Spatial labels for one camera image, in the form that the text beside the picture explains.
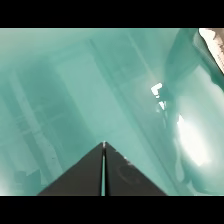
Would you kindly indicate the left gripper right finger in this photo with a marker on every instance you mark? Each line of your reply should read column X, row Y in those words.
column 128, row 178

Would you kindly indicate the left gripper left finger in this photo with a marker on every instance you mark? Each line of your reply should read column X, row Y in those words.
column 83, row 178

